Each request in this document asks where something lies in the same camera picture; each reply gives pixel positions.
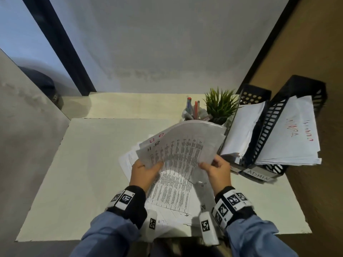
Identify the person's left hand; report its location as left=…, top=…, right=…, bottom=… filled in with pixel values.
left=129, top=159, right=164, bottom=193

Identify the bundle of white papers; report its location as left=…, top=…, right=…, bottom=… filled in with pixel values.
left=254, top=95, right=322, bottom=166
left=220, top=101, right=266, bottom=165

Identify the frosted window glass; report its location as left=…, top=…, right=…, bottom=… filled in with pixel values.
left=0, top=0, right=82, bottom=97

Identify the black ADMIN file holder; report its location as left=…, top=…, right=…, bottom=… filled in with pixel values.
left=217, top=75, right=328, bottom=182

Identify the black window frame post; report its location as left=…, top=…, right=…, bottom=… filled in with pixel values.
left=21, top=0, right=96, bottom=96

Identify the person's right forearm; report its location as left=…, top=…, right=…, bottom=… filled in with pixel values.
left=225, top=214, right=299, bottom=257

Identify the pile of printed papers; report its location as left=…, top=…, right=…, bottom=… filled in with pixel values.
left=119, top=141, right=215, bottom=243

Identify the dark round object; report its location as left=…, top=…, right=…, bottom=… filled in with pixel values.
left=17, top=66, right=64, bottom=110

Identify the white table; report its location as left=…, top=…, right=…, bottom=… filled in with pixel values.
left=16, top=118, right=313, bottom=243

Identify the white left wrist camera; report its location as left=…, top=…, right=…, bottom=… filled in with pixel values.
left=140, top=210, right=158, bottom=243

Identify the black edge trim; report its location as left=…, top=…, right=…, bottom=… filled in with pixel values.
left=237, top=0, right=302, bottom=94

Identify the green plant in black pot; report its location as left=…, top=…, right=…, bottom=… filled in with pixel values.
left=203, top=87, right=240, bottom=126

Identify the white pen cup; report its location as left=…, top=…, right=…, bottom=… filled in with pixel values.
left=182, top=108, right=213, bottom=122

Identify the black left wrist band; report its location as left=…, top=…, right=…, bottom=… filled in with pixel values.
left=106, top=185, right=147, bottom=229

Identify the person's right hand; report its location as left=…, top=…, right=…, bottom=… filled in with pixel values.
left=198, top=154, right=232, bottom=197

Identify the light wooden ledge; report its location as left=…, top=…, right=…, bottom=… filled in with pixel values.
left=61, top=92, right=240, bottom=121

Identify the person's left forearm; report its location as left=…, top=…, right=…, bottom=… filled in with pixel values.
left=69, top=211, right=140, bottom=257

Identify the sheaf of printed papers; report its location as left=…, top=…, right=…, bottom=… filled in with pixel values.
left=136, top=120, right=227, bottom=184

